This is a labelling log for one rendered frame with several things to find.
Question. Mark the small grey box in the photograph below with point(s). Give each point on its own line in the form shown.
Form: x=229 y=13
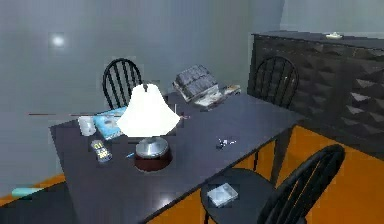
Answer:
x=222 y=194

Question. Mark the dark grey table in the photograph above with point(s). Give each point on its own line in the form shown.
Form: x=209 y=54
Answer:
x=213 y=133

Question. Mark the white shade table lamp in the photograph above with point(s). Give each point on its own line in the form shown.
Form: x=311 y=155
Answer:
x=148 y=113

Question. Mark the small black and white keys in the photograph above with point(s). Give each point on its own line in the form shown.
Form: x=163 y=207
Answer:
x=224 y=142

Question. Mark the light blue pen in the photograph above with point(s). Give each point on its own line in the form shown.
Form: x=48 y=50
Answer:
x=130 y=155

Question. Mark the black spindle back chair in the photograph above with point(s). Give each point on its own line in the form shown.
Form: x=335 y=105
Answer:
x=120 y=83
x=266 y=196
x=276 y=80

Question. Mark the light blue book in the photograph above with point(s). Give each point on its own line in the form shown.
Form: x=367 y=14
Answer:
x=107 y=124

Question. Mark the grey remote control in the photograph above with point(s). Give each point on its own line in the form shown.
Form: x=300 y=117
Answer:
x=101 y=150

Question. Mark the white mug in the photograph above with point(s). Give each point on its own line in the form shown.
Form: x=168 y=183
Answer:
x=86 y=125

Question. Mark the black sideboard cabinet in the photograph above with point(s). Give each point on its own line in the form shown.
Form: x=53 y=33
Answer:
x=333 y=80

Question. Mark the small white dish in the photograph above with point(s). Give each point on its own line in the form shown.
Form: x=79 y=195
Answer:
x=333 y=35

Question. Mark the teal cylinder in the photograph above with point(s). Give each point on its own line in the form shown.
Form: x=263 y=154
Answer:
x=26 y=191

